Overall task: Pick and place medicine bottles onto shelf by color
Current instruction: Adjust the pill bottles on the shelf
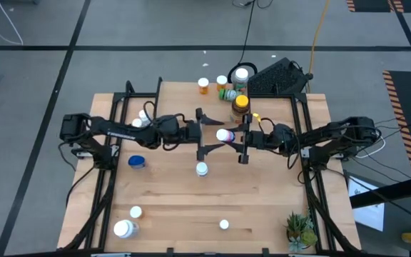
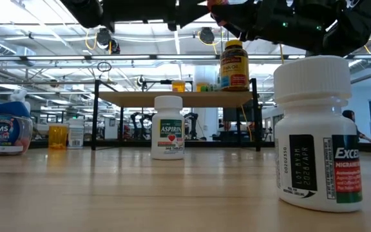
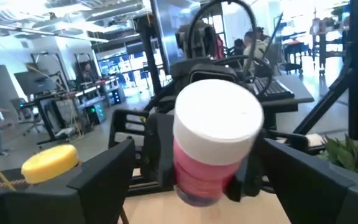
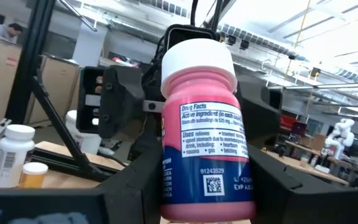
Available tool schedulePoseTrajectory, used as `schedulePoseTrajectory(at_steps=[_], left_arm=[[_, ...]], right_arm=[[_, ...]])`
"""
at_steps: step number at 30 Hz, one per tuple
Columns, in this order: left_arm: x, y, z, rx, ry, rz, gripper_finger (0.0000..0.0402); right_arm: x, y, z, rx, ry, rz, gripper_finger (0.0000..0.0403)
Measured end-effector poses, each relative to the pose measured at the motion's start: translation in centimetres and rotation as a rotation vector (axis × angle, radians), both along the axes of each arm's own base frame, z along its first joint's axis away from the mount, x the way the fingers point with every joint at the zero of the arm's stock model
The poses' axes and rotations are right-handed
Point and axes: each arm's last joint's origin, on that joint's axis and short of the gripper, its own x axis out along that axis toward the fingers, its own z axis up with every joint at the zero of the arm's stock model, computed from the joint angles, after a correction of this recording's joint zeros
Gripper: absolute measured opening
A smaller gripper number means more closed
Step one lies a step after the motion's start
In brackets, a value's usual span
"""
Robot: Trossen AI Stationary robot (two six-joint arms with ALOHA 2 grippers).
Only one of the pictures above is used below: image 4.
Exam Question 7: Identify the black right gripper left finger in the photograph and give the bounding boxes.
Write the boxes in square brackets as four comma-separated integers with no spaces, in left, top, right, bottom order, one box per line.
[0,144,164,224]

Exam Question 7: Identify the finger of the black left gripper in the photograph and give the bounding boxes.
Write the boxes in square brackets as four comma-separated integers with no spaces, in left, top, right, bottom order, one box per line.
[234,73,283,150]
[99,65,145,140]

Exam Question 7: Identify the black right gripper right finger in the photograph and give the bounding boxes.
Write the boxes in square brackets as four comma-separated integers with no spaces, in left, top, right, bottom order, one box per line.
[247,144,358,224]

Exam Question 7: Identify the pink bottle white cap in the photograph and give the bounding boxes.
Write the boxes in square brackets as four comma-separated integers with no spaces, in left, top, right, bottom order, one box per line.
[159,37,257,223]

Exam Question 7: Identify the orange pill vial white cap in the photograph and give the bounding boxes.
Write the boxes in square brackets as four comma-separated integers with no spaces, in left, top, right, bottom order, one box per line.
[19,162,49,189]

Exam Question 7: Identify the large white bottle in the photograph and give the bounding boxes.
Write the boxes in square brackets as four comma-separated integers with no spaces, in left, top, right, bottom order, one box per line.
[0,124,36,189]

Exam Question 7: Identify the metal shelving red bins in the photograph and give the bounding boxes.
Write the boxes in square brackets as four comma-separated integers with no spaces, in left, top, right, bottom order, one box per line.
[278,113,307,138]

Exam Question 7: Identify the long wooden table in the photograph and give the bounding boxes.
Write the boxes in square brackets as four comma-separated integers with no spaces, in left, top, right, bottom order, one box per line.
[265,139,351,187]

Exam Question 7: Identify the white round container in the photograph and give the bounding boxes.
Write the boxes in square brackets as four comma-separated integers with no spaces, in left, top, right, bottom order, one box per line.
[65,110,103,156]

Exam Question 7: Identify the white robot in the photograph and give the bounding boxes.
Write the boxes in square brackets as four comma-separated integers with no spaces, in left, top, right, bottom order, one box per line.
[323,118,356,161]

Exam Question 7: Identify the person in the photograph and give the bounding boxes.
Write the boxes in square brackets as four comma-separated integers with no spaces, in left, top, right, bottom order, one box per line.
[0,22,24,44]

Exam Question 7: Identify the black metal rig frame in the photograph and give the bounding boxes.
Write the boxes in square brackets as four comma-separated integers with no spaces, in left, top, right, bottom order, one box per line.
[4,0,127,183]

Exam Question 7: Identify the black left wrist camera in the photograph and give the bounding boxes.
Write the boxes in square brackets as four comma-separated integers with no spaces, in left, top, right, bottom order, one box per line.
[163,24,220,54]

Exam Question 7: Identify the yellow hanging cable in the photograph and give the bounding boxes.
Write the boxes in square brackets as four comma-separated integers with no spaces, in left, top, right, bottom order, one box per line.
[293,0,312,50]

